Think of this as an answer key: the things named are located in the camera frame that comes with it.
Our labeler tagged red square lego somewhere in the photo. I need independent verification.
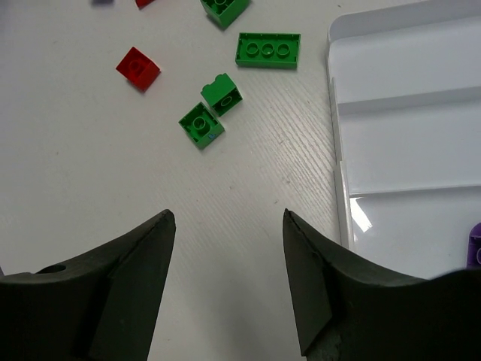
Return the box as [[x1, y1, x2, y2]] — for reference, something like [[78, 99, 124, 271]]
[[116, 47, 161, 93]]

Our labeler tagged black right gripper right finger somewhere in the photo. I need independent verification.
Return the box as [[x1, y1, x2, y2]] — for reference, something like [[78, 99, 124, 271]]
[[283, 210, 480, 360]]

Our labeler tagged green square lego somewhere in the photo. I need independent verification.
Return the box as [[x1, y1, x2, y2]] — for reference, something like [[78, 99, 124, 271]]
[[201, 73, 243, 116], [179, 102, 225, 150]]

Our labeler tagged purple long lego plate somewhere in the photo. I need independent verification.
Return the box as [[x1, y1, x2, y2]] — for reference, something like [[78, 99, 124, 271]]
[[91, 0, 114, 6]]

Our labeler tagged green lego centre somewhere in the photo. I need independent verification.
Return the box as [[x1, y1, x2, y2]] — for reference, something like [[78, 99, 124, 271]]
[[200, 0, 250, 29]]

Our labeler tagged purple round lego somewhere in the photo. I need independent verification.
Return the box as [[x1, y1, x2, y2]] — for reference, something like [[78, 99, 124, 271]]
[[466, 223, 481, 268]]

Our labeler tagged green long lego tilted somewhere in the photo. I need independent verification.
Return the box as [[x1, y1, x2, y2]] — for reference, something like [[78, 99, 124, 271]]
[[235, 32, 301, 70]]

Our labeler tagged white divided tray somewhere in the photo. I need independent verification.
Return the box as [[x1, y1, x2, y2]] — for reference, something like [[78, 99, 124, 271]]
[[326, 1, 480, 279]]

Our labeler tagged red rectangular lego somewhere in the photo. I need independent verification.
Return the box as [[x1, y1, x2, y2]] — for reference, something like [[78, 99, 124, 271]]
[[135, 0, 154, 9]]

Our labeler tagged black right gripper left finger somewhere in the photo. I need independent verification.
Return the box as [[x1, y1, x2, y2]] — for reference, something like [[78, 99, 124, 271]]
[[1, 210, 176, 360]]

